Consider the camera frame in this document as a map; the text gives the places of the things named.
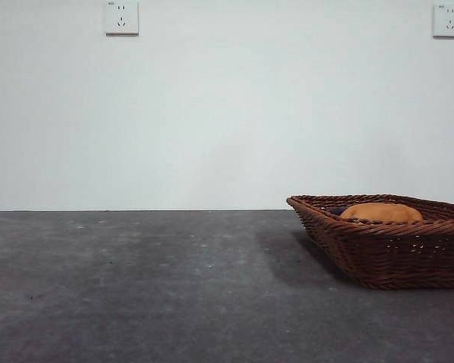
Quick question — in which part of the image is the brown potato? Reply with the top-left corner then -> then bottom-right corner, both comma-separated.
339,202 -> 424,223

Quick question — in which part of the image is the white wall socket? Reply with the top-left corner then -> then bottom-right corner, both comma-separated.
105,0 -> 140,37
432,3 -> 454,39

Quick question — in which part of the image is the brown wicker basket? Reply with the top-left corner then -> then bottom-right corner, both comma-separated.
286,194 -> 454,291

